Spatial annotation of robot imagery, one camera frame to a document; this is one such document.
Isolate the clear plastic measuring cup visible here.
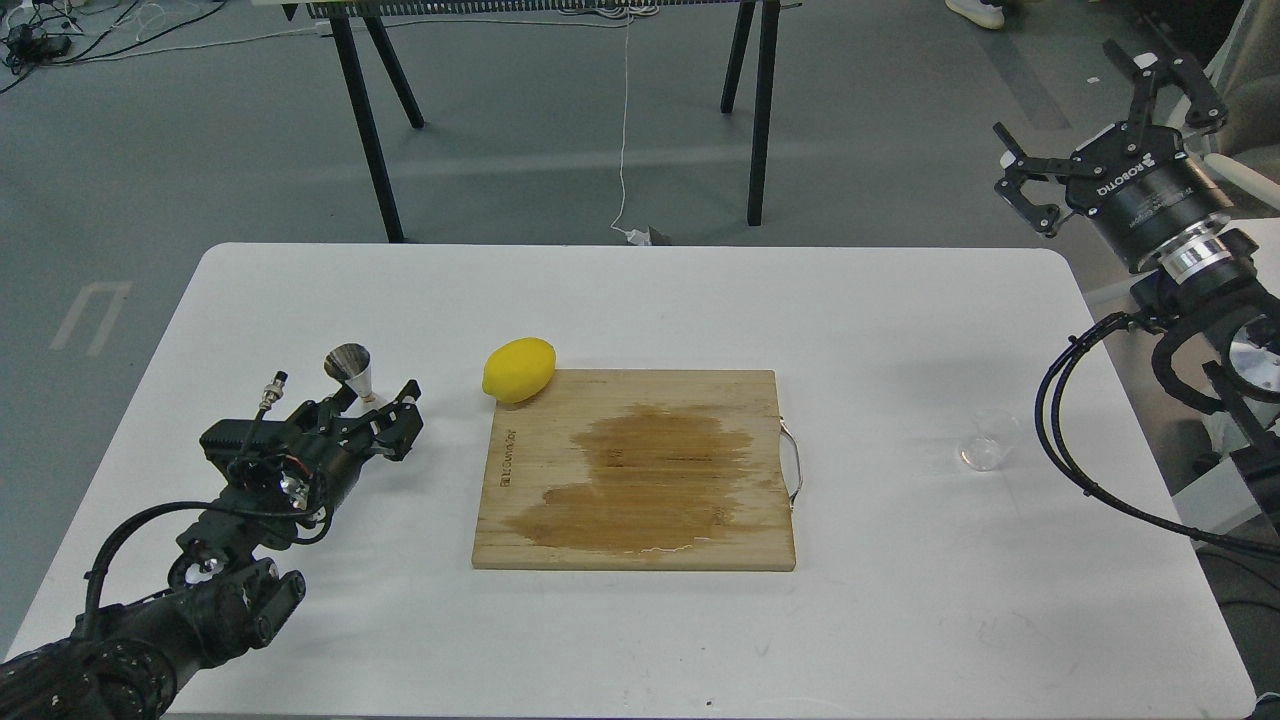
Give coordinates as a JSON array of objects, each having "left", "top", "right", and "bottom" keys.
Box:
[{"left": 957, "top": 407, "right": 1023, "bottom": 471}]

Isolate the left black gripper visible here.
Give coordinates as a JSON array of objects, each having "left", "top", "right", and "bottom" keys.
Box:
[{"left": 200, "top": 380, "right": 424, "bottom": 521}]

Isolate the black cable bundle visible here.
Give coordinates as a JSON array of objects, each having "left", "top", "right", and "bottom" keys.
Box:
[{"left": 0, "top": 0, "right": 227, "bottom": 76}]

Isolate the white power cable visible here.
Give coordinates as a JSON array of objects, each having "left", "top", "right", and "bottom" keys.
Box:
[{"left": 140, "top": 0, "right": 660, "bottom": 247}]

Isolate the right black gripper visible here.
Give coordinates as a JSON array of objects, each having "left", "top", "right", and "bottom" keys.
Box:
[{"left": 993, "top": 40, "right": 1242, "bottom": 275}]

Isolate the black trestle table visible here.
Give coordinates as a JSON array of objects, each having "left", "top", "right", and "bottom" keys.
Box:
[{"left": 250, "top": 0, "right": 803, "bottom": 243}]

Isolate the yellow lemon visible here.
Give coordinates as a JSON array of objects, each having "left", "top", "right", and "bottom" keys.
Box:
[{"left": 481, "top": 337, "right": 557, "bottom": 404}]

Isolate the wooden cutting board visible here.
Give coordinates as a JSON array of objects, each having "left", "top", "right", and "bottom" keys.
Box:
[{"left": 471, "top": 369, "right": 797, "bottom": 571}]

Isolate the seated person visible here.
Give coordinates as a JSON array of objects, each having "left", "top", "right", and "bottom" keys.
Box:
[{"left": 945, "top": 0, "right": 1006, "bottom": 31}]

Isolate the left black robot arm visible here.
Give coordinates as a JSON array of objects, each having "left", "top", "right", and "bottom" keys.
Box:
[{"left": 1, "top": 372, "right": 422, "bottom": 719}]

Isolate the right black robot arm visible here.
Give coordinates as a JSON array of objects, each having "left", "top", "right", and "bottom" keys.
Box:
[{"left": 995, "top": 40, "right": 1277, "bottom": 562}]

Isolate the steel double jigger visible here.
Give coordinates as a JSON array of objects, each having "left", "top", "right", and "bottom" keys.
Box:
[{"left": 323, "top": 342, "right": 381, "bottom": 410}]

